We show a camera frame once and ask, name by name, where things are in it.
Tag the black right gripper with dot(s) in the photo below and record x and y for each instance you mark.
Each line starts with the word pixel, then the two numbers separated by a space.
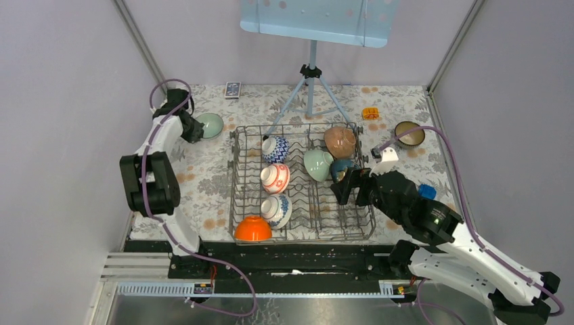
pixel 357 177

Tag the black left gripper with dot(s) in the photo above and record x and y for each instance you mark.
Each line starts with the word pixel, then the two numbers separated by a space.
pixel 193 136

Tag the dark teal gold bowl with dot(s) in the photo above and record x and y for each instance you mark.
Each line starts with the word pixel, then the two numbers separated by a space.
pixel 339 168

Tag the light green bowl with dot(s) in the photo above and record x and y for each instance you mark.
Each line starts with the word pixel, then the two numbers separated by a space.
pixel 317 164

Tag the pale green checkered bowl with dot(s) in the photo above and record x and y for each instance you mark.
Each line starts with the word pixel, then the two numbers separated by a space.
pixel 212 125

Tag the dark brown patterned bowl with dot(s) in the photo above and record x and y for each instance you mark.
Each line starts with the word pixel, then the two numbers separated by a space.
pixel 412 138

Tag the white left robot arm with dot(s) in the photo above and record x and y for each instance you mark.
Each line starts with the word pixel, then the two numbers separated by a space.
pixel 150 183

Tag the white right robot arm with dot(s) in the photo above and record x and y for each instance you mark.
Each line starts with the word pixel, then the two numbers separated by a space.
pixel 448 252

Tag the pink speckled bowl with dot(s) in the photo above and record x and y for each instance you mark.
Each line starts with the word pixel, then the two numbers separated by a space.
pixel 340 142

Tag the playing card box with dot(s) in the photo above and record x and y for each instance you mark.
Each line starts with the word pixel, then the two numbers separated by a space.
pixel 232 90

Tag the small yellow orange toy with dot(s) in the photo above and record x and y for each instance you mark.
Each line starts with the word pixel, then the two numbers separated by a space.
pixel 370 113

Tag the blue plastic toy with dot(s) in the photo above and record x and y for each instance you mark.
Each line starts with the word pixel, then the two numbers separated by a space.
pixel 427 191

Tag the white red patterned bowl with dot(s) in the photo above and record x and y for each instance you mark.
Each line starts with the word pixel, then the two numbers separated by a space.
pixel 275 178

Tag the white blue floral bowl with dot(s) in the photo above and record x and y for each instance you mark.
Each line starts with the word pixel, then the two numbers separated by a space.
pixel 276 210

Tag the blue white zigzag bowl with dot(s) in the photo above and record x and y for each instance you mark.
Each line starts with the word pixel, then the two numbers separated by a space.
pixel 275 149

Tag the light blue tripod stand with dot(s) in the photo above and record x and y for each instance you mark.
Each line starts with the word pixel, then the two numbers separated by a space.
pixel 309 72

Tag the orange bowl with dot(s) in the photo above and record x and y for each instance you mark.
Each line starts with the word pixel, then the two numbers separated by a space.
pixel 253 228

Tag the light blue board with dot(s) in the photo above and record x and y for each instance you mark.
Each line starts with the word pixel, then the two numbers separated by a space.
pixel 349 22

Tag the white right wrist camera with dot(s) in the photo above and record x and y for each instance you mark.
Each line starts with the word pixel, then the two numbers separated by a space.
pixel 386 159

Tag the grey wire dish rack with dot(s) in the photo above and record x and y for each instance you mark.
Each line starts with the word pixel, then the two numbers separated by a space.
pixel 316 216

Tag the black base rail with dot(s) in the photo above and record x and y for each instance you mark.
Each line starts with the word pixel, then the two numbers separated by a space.
pixel 284 268

